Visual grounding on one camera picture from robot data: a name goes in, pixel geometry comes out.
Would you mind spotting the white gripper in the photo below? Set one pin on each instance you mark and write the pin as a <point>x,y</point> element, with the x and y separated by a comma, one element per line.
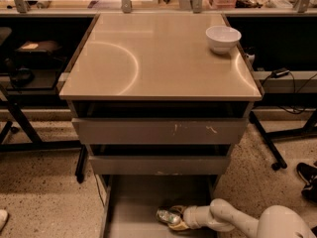
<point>190,216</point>

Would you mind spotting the crushed 7up can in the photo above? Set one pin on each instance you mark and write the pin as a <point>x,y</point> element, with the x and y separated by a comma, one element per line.
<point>169,216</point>

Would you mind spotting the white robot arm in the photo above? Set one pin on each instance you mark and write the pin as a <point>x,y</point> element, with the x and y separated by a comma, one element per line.
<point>275,222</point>

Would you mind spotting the grey open bottom drawer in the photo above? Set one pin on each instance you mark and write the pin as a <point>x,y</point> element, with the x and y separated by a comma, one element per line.
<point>132,203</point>

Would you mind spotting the grey middle drawer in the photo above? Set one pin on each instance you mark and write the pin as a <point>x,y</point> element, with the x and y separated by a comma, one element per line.
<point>159,165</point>

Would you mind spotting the grey drawer cabinet with counter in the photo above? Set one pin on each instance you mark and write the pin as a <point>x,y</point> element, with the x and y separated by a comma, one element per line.
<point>158,66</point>

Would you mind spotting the grey top drawer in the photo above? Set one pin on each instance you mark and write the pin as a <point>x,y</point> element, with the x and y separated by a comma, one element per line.
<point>142,131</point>

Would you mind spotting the black shoe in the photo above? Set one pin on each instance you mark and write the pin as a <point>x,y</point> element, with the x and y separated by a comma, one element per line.
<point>309,175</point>

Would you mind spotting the black power adapter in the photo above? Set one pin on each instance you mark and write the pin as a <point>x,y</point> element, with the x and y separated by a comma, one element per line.
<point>279,73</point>

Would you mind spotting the white shoe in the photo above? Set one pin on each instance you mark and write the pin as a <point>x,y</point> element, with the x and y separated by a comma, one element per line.
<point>3,218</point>

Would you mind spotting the white ceramic bowl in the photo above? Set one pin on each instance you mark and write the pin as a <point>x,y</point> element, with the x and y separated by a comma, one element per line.
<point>221,39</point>

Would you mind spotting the black headphones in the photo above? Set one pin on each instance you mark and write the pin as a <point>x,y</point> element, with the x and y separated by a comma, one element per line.
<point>19,77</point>

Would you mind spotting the black box on shelf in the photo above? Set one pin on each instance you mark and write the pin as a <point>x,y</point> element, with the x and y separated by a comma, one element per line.
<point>38,54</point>

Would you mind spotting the black table leg frame right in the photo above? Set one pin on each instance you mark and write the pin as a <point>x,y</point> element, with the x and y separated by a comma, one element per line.
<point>308,130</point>

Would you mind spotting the black table leg frame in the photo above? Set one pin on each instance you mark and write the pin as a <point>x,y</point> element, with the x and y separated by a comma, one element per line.
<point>308,130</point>
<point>36,144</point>

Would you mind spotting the black table leg frame left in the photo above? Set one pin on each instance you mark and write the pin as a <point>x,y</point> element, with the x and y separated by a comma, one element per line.
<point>36,144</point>

